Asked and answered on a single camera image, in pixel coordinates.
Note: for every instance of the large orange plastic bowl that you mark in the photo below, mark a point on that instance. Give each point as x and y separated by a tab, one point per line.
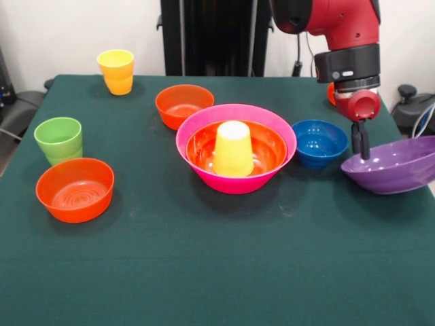
268	153

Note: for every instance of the blue plastic bowl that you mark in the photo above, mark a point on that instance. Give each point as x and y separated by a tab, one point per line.
319	149

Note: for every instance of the dark green table cloth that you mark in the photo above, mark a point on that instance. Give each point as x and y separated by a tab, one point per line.
204	271

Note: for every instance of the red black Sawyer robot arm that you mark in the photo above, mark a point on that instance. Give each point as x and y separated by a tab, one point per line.
340	23

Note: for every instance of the purple plastic bowl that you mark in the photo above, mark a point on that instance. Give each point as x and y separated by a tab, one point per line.
391	180

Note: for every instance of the large pink plastic bowl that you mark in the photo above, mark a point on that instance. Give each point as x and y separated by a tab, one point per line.
234	185

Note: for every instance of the small orange plastic bowl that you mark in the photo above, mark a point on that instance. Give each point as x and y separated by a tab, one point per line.
74	203
180	108

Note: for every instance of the black chair base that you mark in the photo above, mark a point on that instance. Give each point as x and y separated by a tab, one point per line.
411	102
23	105

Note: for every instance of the green plastic cup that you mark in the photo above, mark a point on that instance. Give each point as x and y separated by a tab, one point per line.
59	139

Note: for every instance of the yellow plastic cup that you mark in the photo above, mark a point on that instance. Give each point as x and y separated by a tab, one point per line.
232	153
117	74

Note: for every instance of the orange plastic cup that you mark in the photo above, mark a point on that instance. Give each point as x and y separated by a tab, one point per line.
331	95

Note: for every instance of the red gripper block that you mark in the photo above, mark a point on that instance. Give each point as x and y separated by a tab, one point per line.
362	107

